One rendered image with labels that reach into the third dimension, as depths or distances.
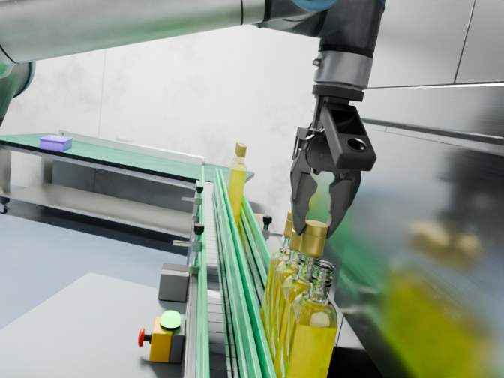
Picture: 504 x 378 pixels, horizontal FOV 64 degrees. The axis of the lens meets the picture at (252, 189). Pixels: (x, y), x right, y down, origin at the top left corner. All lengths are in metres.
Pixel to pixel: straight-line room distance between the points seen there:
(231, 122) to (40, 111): 2.15
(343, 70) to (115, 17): 0.29
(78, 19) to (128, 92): 4.12
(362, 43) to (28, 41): 0.38
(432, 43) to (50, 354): 0.94
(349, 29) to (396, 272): 0.34
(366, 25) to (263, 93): 3.54
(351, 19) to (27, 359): 0.87
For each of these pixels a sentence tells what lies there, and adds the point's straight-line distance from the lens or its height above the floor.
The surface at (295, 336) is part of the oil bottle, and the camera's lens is 0.56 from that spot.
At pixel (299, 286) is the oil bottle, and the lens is 0.60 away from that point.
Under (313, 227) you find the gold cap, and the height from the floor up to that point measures 1.18.
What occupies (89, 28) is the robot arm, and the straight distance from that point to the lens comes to 0.42.
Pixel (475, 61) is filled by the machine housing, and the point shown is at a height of 1.43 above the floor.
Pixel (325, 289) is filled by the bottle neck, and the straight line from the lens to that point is 0.55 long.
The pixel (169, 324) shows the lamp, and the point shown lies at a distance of 0.95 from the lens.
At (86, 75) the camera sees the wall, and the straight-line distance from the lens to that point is 4.77.
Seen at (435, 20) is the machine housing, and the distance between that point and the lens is 0.73.
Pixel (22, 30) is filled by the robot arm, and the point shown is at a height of 1.36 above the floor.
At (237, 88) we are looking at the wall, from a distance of 4.14.
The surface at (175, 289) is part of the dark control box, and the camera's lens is 1.20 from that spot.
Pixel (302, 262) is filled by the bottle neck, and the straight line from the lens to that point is 0.60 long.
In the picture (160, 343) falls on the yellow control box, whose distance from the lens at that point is 0.96.
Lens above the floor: 1.33
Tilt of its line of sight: 12 degrees down
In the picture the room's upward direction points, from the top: 9 degrees clockwise
